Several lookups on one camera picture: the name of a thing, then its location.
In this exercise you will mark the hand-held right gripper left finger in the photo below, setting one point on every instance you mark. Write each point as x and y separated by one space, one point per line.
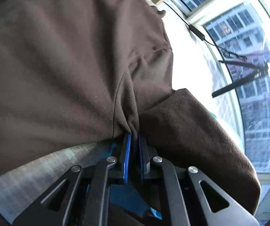
127 155

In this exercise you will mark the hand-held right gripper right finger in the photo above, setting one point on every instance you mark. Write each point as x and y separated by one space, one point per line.
141 160

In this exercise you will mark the person in black jacket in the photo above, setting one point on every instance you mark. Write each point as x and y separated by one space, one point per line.
266 177

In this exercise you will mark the black tripod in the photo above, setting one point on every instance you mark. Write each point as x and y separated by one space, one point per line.
241 64

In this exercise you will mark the brown garment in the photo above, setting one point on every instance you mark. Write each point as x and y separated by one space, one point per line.
66 63

